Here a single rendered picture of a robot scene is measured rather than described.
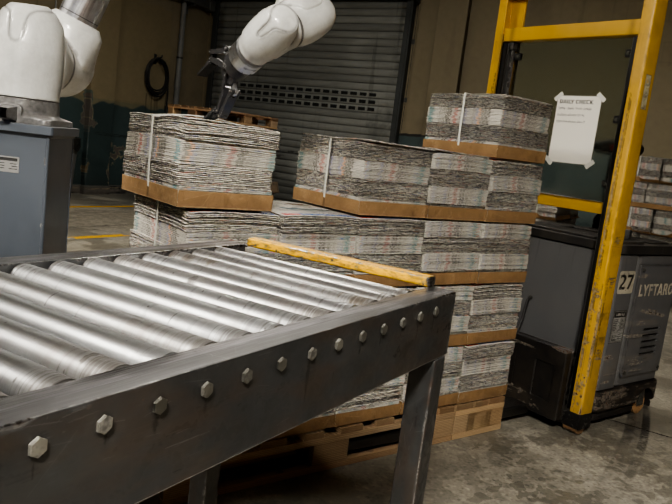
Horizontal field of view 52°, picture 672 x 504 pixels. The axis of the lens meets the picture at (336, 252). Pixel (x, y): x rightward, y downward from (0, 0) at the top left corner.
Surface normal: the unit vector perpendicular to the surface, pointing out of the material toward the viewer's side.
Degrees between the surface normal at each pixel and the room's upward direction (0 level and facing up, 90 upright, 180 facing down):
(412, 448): 90
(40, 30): 75
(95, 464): 90
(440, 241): 90
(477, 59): 90
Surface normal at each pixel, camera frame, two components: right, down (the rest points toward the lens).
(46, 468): 0.84, 0.18
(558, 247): -0.79, 0.00
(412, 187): 0.59, 0.19
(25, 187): 0.07, 0.16
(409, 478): -0.52, 0.07
